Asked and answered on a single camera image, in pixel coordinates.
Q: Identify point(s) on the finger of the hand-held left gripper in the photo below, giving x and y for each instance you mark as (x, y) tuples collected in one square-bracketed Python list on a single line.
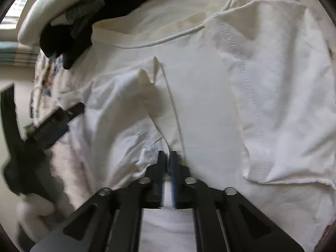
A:
[(59, 119)]

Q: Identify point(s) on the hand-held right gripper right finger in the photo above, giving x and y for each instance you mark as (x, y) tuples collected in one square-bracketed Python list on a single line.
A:
[(173, 173)]

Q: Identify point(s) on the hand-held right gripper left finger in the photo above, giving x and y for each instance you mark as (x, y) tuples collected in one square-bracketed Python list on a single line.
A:
[(162, 166)]

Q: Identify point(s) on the white t-shirt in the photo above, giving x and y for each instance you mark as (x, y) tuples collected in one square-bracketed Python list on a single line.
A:
[(199, 97)]

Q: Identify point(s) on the green object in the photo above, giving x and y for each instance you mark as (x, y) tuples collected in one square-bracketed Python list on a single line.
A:
[(28, 128)]

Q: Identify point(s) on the floral fleece blanket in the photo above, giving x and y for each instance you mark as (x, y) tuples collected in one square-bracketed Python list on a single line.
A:
[(44, 80)]

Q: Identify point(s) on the striped cloth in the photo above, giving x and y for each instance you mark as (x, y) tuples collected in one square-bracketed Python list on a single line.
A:
[(15, 52)]

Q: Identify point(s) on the grey knitted cloth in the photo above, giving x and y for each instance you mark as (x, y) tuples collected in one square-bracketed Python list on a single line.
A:
[(84, 11)]

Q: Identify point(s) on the cream white garment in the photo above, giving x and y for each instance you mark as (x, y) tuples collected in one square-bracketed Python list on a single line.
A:
[(39, 10)]

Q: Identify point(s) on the window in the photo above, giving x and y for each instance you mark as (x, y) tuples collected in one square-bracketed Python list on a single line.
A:
[(21, 4)]

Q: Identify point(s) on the black garment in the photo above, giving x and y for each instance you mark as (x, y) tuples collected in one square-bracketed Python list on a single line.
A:
[(123, 0)]

